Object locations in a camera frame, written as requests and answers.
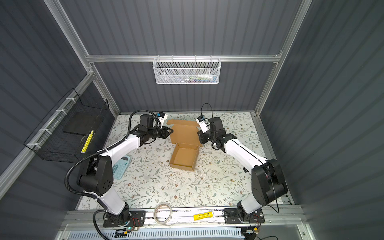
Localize brown cardboard box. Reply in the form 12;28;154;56
167;119;203;172

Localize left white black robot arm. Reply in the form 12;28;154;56
77;110;173;226

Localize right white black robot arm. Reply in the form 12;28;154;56
196;115;288;223

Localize teal calculator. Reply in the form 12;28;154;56
113;155;131;180

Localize markers in white basket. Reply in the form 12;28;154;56
179;74;219;84

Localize yellow striped marker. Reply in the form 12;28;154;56
81;130;94;154

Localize black flat pad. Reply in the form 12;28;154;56
63;113;103;136

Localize yellow label tag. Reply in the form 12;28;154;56
193;211;214;221

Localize clear tape roll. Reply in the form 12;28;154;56
153;203;173;225

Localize white vented strip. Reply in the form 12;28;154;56
67;227;245;240

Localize white wire mesh basket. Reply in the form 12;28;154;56
153;58;222;85

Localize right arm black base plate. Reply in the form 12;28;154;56
222;208;265;225

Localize black wire basket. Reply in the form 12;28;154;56
24;92;115;163

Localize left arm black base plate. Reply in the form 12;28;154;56
103;211;146;228

